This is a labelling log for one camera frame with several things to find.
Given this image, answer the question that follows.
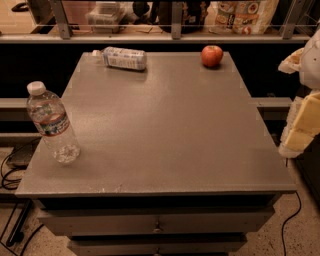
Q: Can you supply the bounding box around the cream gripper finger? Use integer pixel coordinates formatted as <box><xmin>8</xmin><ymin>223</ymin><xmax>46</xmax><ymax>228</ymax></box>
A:
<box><xmin>278</xmin><ymin>48</ymin><xmax>303</xmax><ymax>74</ymax></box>
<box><xmin>279</xmin><ymin>91</ymin><xmax>320</xmax><ymax>158</ymax></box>

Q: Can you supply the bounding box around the red apple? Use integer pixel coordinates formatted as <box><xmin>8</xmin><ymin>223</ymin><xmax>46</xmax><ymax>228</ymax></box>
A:
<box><xmin>201</xmin><ymin>45</ymin><xmax>223</xmax><ymax>68</ymax></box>

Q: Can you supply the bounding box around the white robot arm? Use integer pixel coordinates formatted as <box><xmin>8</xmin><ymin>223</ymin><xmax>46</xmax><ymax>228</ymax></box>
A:
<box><xmin>278</xmin><ymin>30</ymin><xmax>320</xmax><ymax>158</ymax></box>

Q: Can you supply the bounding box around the lying white labelled bottle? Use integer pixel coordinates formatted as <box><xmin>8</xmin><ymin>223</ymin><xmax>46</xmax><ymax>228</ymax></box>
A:
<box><xmin>92</xmin><ymin>46</ymin><xmax>147</xmax><ymax>71</ymax></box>

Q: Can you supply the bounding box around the upright clear water bottle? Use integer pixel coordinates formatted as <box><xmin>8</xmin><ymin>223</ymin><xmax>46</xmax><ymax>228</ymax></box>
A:
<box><xmin>27</xmin><ymin>81</ymin><xmax>81</xmax><ymax>164</ymax></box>

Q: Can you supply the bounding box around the printed snack bag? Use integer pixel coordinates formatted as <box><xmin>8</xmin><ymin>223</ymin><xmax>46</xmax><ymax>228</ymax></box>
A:
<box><xmin>210</xmin><ymin>0</ymin><xmax>279</xmax><ymax>35</ymax></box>

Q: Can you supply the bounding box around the dark bag on shelf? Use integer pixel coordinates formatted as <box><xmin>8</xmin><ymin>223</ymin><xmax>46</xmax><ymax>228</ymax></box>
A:
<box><xmin>151</xmin><ymin>0</ymin><xmax>210</xmax><ymax>34</ymax></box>

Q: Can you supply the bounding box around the grey drawer cabinet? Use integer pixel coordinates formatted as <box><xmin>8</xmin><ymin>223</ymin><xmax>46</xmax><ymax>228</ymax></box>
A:
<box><xmin>14</xmin><ymin>51</ymin><xmax>298</xmax><ymax>256</ymax></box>

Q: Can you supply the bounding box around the clear plastic container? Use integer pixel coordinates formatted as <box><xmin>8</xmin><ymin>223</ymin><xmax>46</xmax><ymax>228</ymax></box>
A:
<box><xmin>86</xmin><ymin>2</ymin><xmax>125</xmax><ymax>34</ymax></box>

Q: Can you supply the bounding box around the lower drawer with knob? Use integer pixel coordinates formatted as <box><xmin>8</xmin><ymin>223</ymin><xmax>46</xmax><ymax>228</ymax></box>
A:
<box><xmin>68</xmin><ymin>234</ymin><xmax>247</xmax><ymax>256</ymax></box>

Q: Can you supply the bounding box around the drawer with knob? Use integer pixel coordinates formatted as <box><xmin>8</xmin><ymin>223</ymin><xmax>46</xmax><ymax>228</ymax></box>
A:
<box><xmin>38</xmin><ymin>207</ymin><xmax>274</xmax><ymax>236</ymax></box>
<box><xmin>68</xmin><ymin>234</ymin><xmax>247</xmax><ymax>256</ymax></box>

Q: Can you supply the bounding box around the upper drawer with knob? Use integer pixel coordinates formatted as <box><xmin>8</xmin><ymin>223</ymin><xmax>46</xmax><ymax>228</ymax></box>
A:
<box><xmin>38</xmin><ymin>207</ymin><xmax>274</xmax><ymax>236</ymax></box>

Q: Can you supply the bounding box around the black floor cable right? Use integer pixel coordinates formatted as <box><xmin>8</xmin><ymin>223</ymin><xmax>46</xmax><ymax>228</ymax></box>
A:
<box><xmin>280</xmin><ymin>191</ymin><xmax>303</xmax><ymax>256</ymax></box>

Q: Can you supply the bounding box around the grey metal shelf rail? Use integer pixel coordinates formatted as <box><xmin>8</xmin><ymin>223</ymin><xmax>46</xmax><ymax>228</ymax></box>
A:
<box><xmin>0</xmin><ymin>0</ymin><xmax>319</xmax><ymax>45</ymax></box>

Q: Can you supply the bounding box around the black cables left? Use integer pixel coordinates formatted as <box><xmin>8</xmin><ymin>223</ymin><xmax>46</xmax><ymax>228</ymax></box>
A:
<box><xmin>0</xmin><ymin>138</ymin><xmax>44</xmax><ymax>256</ymax></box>

